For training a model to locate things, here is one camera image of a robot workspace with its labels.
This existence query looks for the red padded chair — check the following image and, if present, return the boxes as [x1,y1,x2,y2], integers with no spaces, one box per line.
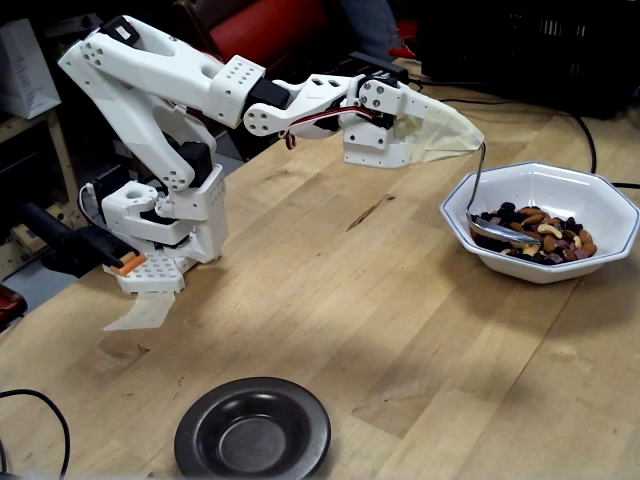
[172,0,351,96]

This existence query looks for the light wooden shelf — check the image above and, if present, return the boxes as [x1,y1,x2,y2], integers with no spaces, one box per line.
[0,108,81,201]

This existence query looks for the white octagonal bowl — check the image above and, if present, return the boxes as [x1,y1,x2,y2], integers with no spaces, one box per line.
[438,160,640,285]

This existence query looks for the white cardboard box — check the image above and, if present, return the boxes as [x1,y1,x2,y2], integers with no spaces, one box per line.
[0,18,62,120]

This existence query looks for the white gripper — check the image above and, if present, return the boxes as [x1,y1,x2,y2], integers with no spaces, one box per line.
[339,73,485,170]

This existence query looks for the bent metal spoon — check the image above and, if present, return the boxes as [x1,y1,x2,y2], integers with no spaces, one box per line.
[464,141,545,247]

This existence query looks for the dark brown plate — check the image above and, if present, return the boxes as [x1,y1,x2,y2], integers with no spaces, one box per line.
[173,376,332,480]

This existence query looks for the blue jeans leg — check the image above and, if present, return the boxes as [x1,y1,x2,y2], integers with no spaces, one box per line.
[339,0,401,59]

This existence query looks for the long black cable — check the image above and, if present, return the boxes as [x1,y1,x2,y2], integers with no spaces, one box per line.
[439,92,640,190]

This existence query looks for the black clamp orange pad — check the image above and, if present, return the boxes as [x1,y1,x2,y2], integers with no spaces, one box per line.
[19,201,147,278]

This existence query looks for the black plastic crate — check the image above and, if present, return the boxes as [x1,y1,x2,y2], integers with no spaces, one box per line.
[418,0,640,120]

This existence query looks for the red plastic item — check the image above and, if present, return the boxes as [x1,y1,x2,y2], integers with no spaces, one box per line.
[0,283,29,332]

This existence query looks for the thin black cable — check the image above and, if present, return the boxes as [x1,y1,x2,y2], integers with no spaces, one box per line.
[407,77,591,109]

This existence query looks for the beige masking tape strip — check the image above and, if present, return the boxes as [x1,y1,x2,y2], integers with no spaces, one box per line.
[102,289,177,333]

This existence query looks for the mixed nuts and raisins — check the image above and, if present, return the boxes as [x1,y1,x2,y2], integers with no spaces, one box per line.
[468,201,600,265]

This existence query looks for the beige masking tape wrap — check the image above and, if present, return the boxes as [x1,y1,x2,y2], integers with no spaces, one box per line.
[399,98,486,166]

